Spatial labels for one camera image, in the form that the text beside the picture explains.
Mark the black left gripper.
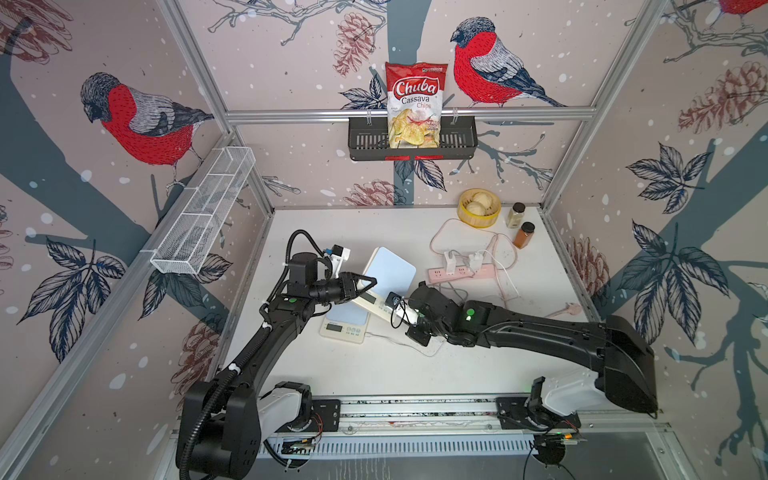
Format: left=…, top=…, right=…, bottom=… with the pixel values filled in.
left=309, top=273, right=377, bottom=306

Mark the grey USB cable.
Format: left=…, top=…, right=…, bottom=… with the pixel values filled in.
left=440, top=272, right=475, bottom=307

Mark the blue-top kitchen scale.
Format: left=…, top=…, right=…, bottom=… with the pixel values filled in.
left=319, top=302, right=369, bottom=344
left=364, top=247, right=418, bottom=324

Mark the pink power strip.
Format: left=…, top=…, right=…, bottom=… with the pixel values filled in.
left=427, top=264, right=496, bottom=285

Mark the white charger adapter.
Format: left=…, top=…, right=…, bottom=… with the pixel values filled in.
left=468, top=251, right=485, bottom=273
left=443, top=250, right=457, bottom=275

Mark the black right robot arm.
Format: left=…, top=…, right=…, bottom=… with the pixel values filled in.
left=404, top=283, right=658, bottom=432

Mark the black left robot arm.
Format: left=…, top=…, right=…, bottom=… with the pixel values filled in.
left=175, top=229, right=377, bottom=479

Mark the bun in bowl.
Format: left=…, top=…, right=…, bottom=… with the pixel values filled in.
left=472, top=191, right=493, bottom=209
left=465, top=201, right=486, bottom=216

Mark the yellow rimmed wooden bowl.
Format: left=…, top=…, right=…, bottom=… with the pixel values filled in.
left=457, top=188, right=501, bottom=229

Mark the brown spice jar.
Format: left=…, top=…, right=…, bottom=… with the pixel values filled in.
left=513, top=221, right=535, bottom=249

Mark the light spice jar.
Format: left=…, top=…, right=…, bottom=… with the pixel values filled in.
left=506, top=202, right=526, bottom=229

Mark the red cassava chips bag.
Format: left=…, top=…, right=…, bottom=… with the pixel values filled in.
left=385, top=62, right=448, bottom=149

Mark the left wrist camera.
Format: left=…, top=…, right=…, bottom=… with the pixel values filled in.
left=325, top=244, right=351, bottom=278

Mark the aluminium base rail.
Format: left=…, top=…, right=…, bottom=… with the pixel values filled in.
left=251, top=391, right=664, bottom=439

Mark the black hanging wire basket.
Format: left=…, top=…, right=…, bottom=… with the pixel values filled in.
left=348, top=116, right=478, bottom=161

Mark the white mesh wall shelf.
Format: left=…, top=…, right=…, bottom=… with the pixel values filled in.
left=150, top=146, right=255, bottom=275

